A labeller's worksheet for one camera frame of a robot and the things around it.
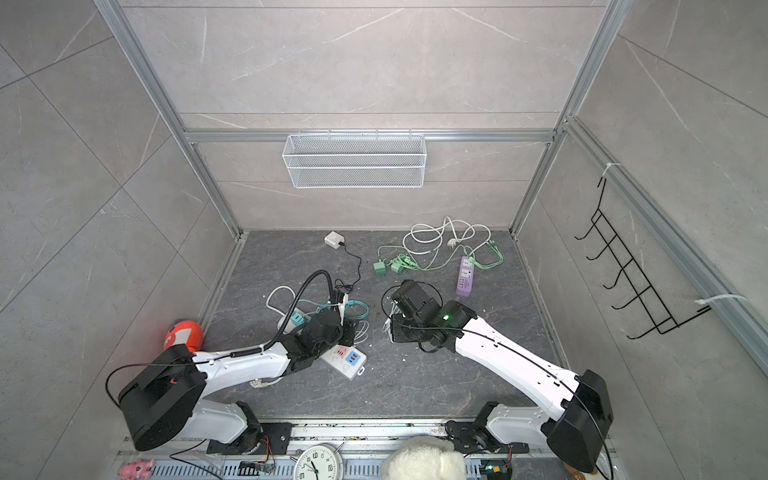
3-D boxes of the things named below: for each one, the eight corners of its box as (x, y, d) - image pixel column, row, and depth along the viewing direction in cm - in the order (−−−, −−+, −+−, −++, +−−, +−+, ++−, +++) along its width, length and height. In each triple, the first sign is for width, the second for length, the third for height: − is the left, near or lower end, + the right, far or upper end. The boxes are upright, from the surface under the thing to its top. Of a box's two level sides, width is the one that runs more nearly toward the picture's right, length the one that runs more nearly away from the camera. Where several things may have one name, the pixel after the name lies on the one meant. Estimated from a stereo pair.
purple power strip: (455, 294, 103) (456, 289, 101) (459, 260, 113) (461, 255, 110) (470, 298, 102) (472, 293, 100) (473, 263, 112) (475, 258, 110)
